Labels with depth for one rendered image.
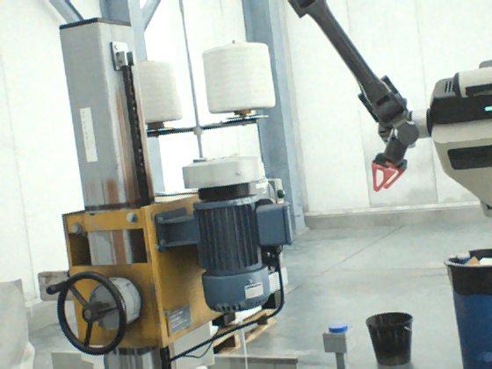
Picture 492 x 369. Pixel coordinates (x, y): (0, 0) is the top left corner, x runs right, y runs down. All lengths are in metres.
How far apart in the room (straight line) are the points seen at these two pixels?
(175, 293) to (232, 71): 0.53
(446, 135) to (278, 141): 8.53
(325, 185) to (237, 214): 9.04
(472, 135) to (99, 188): 1.04
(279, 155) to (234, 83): 8.92
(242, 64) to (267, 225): 0.38
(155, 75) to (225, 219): 0.46
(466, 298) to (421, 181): 6.17
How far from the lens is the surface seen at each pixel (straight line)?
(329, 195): 10.55
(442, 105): 2.08
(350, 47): 1.89
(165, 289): 1.62
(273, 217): 1.54
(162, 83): 1.81
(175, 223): 1.61
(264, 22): 10.68
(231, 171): 1.50
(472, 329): 4.05
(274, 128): 10.57
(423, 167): 10.05
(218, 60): 1.66
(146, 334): 1.63
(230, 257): 1.54
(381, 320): 4.61
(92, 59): 1.62
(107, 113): 1.60
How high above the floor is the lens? 1.45
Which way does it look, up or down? 3 degrees down
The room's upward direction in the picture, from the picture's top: 7 degrees counter-clockwise
